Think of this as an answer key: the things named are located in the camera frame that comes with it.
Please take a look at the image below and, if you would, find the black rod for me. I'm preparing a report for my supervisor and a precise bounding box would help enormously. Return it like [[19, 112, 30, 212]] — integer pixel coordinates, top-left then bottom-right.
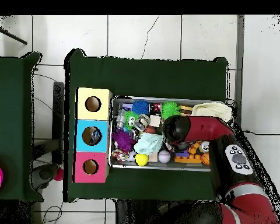
[[0, 24, 28, 46]]

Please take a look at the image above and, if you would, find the small red ball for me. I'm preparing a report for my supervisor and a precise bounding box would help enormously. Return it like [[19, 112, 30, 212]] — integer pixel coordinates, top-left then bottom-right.
[[53, 167, 64, 181]]

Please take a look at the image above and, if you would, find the cream knitted cloth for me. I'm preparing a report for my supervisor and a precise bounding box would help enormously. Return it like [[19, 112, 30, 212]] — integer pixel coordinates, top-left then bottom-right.
[[191, 101, 233, 123]]

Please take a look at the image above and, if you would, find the plain wooden block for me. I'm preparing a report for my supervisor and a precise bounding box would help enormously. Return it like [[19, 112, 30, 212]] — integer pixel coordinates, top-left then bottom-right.
[[149, 114, 162, 128]]

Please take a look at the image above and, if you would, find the orange toy brick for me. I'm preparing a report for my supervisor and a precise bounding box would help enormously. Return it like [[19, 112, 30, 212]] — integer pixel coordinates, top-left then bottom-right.
[[174, 152, 202, 164]]

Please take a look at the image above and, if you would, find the green spiky toy with eyes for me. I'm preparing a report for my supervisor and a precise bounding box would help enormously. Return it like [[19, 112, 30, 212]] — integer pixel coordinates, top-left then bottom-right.
[[123, 110, 139, 130], [160, 101, 181, 121]]

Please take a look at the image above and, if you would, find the silver mesh bin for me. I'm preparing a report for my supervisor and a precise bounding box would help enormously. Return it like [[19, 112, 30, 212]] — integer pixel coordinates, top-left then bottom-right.
[[108, 95, 226, 172]]

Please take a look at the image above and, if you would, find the tall black object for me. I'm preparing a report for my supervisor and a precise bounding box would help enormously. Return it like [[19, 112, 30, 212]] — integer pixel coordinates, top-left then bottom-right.
[[52, 81, 65, 164]]

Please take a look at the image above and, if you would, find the white baseball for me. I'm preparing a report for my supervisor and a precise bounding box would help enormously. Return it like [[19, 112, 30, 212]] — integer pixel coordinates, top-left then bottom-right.
[[157, 149, 172, 163]]

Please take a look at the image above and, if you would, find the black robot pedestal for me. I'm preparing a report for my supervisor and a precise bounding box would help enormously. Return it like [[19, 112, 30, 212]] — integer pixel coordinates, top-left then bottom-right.
[[115, 199, 171, 224]]

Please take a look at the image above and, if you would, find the purple spiky ball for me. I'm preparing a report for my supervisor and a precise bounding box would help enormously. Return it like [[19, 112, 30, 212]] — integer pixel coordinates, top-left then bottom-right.
[[111, 128, 136, 152]]

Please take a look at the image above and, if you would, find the blue spiky ball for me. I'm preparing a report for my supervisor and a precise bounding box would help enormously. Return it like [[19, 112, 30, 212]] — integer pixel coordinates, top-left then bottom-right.
[[132, 100, 151, 116]]

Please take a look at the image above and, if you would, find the dark grey rounded object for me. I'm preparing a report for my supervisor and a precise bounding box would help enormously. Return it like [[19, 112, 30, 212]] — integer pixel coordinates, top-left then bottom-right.
[[31, 163, 59, 190]]

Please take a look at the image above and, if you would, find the wooden three-hole box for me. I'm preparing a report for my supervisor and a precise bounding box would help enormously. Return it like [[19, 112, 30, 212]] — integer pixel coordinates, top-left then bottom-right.
[[72, 87, 113, 184]]

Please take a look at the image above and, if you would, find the yellow ball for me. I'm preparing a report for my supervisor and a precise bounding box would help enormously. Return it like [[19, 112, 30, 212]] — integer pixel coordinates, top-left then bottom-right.
[[134, 153, 149, 167]]

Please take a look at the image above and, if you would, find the clear plastic bottle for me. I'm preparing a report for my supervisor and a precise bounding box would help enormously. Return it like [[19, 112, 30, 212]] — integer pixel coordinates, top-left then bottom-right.
[[88, 127, 101, 144]]

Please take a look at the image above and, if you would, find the dark green tablecloth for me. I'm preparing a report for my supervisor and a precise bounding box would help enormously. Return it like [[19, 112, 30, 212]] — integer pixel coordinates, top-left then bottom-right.
[[0, 51, 44, 202], [63, 48, 229, 203]]

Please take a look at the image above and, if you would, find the mint green knitted cloth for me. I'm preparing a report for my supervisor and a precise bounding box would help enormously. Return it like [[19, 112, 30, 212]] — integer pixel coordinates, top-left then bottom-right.
[[133, 132, 165, 156]]

